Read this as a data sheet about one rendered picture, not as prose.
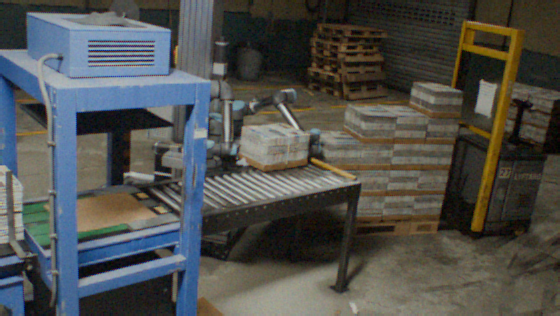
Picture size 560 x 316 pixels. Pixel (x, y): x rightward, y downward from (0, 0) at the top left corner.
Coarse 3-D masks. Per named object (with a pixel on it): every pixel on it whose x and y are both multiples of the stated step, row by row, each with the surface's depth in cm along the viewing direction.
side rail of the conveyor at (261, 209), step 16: (304, 192) 338; (320, 192) 343; (336, 192) 353; (352, 192) 363; (224, 208) 302; (240, 208) 304; (256, 208) 311; (272, 208) 320; (288, 208) 328; (304, 208) 338; (320, 208) 347; (208, 224) 293; (224, 224) 300; (240, 224) 308; (256, 224) 315
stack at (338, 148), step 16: (320, 144) 437; (336, 144) 441; (352, 144) 446; (368, 144) 450; (384, 144) 455; (400, 144) 460; (416, 144) 464; (320, 160) 442; (336, 160) 446; (352, 160) 450; (368, 160) 455; (384, 160) 460; (400, 160) 464; (416, 160) 469; (336, 176) 450; (368, 176) 459; (384, 176) 463; (400, 176) 470; (416, 176) 474; (336, 208) 461; (368, 208) 469; (384, 208) 474; (400, 208) 480; (288, 224) 452; (304, 224) 456; (320, 224) 460; (336, 224) 468; (368, 224) 474; (384, 224) 479; (400, 224) 484
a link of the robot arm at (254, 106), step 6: (288, 90) 426; (270, 96) 437; (288, 96) 423; (294, 96) 428; (246, 102) 453; (252, 102) 450; (258, 102) 445; (264, 102) 440; (270, 102) 436; (288, 102) 426; (252, 108) 449; (258, 108) 447; (264, 108) 445; (252, 114) 454
